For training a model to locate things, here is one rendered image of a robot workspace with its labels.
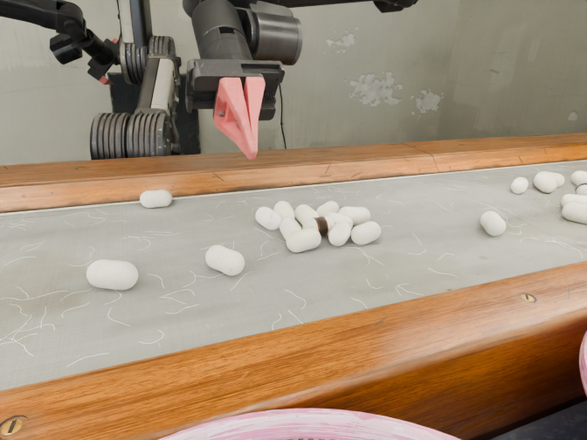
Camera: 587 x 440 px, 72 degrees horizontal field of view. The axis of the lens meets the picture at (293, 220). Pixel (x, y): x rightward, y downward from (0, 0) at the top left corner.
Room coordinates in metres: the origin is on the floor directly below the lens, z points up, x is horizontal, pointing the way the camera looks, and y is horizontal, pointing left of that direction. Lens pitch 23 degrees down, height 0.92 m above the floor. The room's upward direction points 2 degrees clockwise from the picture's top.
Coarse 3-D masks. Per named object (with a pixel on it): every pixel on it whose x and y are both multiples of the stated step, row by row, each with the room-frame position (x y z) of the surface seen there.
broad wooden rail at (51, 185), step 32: (96, 160) 0.53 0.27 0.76; (128, 160) 0.54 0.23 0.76; (160, 160) 0.54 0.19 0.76; (192, 160) 0.55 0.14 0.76; (224, 160) 0.56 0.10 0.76; (256, 160) 0.56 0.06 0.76; (288, 160) 0.57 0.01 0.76; (320, 160) 0.58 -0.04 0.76; (352, 160) 0.59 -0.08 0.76; (384, 160) 0.61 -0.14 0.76; (416, 160) 0.62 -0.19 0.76; (448, 160) 0.65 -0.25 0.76; (480, 160) 0.67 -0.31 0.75; (512, 160) 0.69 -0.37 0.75; (544, 160) 0.72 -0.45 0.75; (576, 160) 0.74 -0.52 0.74; (0, 192) 0.41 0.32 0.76; (32, 192) 0.42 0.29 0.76; (64, 192) 0.43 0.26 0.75; (96, 192) 0.44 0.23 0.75; (128, 192) 0.45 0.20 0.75; (192, 192) 0.48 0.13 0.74; (224, 192) 0.49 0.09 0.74
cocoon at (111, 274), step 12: (96, 264) 0.26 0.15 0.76; (108, 264) 0.26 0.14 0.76; (120, 264) 0.26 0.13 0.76; (132, 264) 0.27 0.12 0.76; (96, 276) 0.26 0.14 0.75; (108, 276) 0.26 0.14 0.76; (120, 276) 0.26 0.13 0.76; (132, 276) 0.26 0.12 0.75; (108, 288) 0.26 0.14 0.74; (120, 288) 0.26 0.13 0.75
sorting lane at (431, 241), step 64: (256, 192) 0.50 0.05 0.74; (320, 192) 0.51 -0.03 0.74; (384, 192) 0.52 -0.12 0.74; (448, 192) 0.53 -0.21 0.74; (512, 192) 0.54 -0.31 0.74; (0, 256) 0.31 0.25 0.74; (64, 256) 0.31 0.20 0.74; (128, 256) 0.32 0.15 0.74; (192, 256) 0.32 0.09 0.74; (256, 256) 0.33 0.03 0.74; (320, 256) 0.33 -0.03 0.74; (384, 256) 0.34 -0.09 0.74; (448, 256) 0.34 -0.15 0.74; (512, 256) 0.35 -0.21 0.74; (576, 256) 0.35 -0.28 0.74; (0, 320) 0.22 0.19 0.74; (64, 320) 0.22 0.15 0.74; (128, 320) 0.23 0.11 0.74; (192, 320) 0.23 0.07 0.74; (256, 320) 0.23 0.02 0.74; (0, 384) 0.17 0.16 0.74
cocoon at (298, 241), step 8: (296, 232) 0.34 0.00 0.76; (304, 232) 0.34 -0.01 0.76; (312, 232) 0.34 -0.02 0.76; (288, 240) 0.33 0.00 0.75; (296, 240) 0.33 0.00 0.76; (304, 240) 0.33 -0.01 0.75; (312, 240) 0.34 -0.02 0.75; (320, 240) 0.34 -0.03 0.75; (288, 248) 0.33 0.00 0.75; (296, 248) 0.33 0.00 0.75; (304, 248) 0.33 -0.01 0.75; (312, 248) 0.34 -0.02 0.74
